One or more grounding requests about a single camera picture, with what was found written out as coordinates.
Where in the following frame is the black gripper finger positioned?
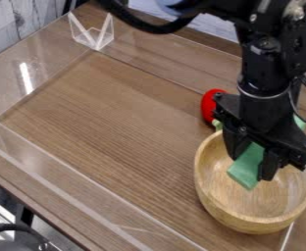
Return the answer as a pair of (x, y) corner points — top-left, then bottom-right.
(222, 123), (252, 160)
(259, 148), (288, 181)

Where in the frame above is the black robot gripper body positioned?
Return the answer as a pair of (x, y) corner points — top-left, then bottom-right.
(214, 86), (306, 171)

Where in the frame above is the green rectangular block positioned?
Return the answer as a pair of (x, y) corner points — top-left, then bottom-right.
(225, 114), (306, 192)

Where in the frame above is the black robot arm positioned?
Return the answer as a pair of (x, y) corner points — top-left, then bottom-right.
(97, 0), (306, 181)

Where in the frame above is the light wooden bowl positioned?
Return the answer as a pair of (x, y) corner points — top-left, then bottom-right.
(194, 131), (306, 234)

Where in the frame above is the red knitted strawberry toy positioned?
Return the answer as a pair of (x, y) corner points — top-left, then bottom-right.
(201, 88), (225, 123)

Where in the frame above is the clear acrylic corner bracket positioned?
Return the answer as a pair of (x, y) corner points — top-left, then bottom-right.
(68, 13), (114, 51)

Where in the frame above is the clear acrylic tray wall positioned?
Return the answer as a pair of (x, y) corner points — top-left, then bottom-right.
(0, 110), (214, 251)

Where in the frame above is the black table frame leg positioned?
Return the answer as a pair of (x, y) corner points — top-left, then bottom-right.
(14, 204), (66, 251)

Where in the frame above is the black cable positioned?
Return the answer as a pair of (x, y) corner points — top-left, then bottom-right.
(0, 222), (50, 251)

